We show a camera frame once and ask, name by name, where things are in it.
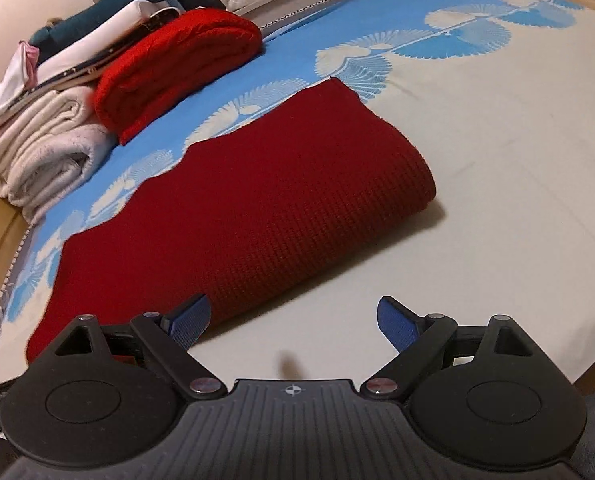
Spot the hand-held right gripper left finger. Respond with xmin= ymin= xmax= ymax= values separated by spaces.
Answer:
xmin=26 ymin=294 xmax=228 ymax=402

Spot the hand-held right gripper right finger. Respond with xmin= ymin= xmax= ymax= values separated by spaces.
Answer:
xmin=360 ymin=296 xmax=574 ymax=402

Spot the dark red knit sweater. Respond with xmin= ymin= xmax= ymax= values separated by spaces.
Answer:
xmin=26 ymin=77 xmax=437 ymax=366

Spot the blue white printed bedsheet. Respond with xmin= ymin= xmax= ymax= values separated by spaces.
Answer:
xmin=0 ymin=0 xmax=595 ymax=397

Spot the white folded fleece blanket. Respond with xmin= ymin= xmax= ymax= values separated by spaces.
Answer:
xmin=6 ymin=124 xmax=117 ymax=224
xmin=0 ymin=85 xmax=99 ymax=183

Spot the bright red folded blanket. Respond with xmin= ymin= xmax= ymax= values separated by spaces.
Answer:
xmin=94 ymin=8 xmax=263 ymax=146

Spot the white folded garment stack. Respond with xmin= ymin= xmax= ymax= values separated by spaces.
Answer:
xmin=22 ymin=10 xmax=181 ymax=95

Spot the white folded sheet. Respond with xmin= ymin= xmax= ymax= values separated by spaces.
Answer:
xmin=35 ymin=0 xmax=184 ymax=83

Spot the pink folded cloth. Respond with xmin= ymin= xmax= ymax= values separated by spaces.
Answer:
xmin=0 ymin=41 xmax=42 ymax=143

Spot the dark teal shark plush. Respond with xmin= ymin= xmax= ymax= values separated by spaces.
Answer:
xmin=28 ymin=0 xmax=251 ymax=47

